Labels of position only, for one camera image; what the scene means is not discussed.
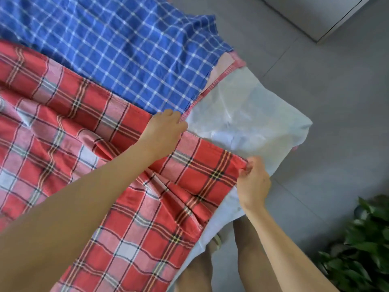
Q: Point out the person's left hand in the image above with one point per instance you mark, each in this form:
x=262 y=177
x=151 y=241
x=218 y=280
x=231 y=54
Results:
x=161 y=135

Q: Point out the person's right hand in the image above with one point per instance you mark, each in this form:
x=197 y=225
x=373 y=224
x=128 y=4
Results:
x=254 y=185

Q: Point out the red white plaid cloth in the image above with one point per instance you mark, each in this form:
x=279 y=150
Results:
x=140 y=228

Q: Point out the blue checked cloth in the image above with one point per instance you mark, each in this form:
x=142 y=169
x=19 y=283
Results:
x=121 y=45

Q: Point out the person's right forearm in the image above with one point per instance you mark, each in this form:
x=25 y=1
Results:
x=285 y=252

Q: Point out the person's left forearm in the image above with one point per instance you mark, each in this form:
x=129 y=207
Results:
x=61 y=228

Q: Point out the person's right leg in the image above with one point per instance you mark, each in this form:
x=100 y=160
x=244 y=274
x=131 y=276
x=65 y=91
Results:
x=252 y=258

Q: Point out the person's leg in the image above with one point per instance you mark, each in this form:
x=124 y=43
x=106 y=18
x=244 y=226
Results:
x=195 y=273
x=252 y=258

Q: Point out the person's left leg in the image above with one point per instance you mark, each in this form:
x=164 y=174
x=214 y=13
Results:
x=195 y=273

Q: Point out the white bed sheet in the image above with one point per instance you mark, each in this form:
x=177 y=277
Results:
x=249 y=118

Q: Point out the olive sandal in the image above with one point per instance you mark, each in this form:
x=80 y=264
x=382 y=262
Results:
x=214 y=242

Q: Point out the pink fringed bed skirt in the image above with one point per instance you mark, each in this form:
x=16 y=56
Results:
x=213 y=85

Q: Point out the green leafy plant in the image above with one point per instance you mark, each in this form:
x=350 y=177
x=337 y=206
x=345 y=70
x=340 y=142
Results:
x=361 y=246

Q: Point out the white wardrobe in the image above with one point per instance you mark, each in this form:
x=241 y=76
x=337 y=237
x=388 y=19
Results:
x=316 y=12

